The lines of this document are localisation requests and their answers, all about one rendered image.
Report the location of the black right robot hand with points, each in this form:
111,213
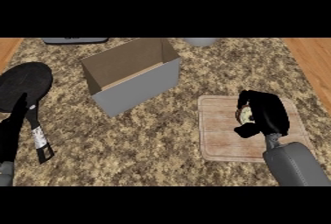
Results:
268,113

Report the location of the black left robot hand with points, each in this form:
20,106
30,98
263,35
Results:
11,131

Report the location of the cream frosted cupcake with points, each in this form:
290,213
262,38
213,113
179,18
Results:
246,115

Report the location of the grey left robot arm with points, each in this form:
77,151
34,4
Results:
6,173

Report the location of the pale wooden cutting board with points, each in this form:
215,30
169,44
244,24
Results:
224,131

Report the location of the open cardboard box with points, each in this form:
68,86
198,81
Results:
133,75

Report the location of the black frying pan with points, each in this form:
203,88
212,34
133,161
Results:
26,84

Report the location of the grey round container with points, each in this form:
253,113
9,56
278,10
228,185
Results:
200,41

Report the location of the grey flat appliance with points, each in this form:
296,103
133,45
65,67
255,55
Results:
76,40

